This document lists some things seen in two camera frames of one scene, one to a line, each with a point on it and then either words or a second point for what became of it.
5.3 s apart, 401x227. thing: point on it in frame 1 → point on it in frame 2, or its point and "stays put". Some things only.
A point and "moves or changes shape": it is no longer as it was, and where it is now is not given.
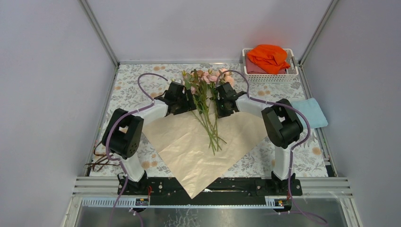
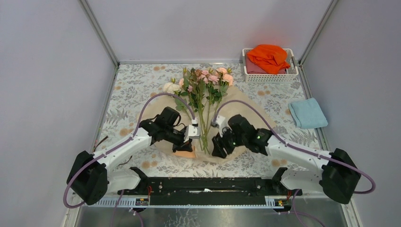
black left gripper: x=188 y=104 → x=182 y=146
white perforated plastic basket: x=289 y=77 stays put
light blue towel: x=316 y=117 stays put
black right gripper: x=221 y=114 → x=219 y=143
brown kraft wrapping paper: x=199 y=144 moves or changes shape
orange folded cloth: x=271 y=58 stays put
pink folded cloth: x=252 y=68 stays put
